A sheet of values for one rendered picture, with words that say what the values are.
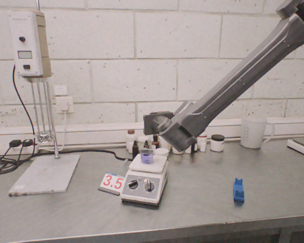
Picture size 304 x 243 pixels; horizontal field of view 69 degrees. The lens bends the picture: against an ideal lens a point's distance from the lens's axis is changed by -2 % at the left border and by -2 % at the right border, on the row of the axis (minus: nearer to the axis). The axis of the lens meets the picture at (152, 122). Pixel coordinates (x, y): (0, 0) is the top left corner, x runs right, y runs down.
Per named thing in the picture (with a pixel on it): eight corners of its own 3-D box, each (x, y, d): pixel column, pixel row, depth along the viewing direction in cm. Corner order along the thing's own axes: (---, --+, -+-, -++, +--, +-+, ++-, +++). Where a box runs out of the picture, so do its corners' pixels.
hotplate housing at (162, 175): (158, 207, 71) (158, 185, 69) (119, 201, 74) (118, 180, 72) (169, 173, 92) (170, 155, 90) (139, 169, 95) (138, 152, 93)
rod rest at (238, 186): (244, 202, 74) (245, 192, 73) (233, 200, 75) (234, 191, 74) (242, 186, 83) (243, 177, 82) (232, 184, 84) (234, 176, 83)
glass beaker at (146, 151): (147, 158, 86) (147, 139, 84) (157, 163, 82) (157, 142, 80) (135, 163, 82) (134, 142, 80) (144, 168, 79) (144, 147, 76)
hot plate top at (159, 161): (161, 173, 76) (161, 170, 76) (128, 169, 79) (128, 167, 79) (167, 158, 88) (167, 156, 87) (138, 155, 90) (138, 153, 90)
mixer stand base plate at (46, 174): (65, 191, 79) (65, 189, 79) (6, 195, 77) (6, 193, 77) (80, 155, 108) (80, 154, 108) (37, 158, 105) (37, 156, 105)
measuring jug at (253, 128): (275, 147, 119) (280, 120, 114) (267, 154, 110) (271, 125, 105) (241, 138, 131) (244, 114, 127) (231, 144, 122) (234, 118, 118)
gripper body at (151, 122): (142, 114, 70) (150, 120, 63) (172, 111, 73) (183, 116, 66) (142, 133, 71) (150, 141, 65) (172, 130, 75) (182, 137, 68)
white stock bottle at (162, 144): (161, 154, 110) (161, 133, 107) (156, 149, 115) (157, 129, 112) (172, 152, 112) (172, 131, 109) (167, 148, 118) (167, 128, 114)
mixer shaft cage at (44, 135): (52, 142, 87) (43, 77, 80) (34, 143, 86) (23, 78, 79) (57, 137, 93) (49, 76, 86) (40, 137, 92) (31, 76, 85)
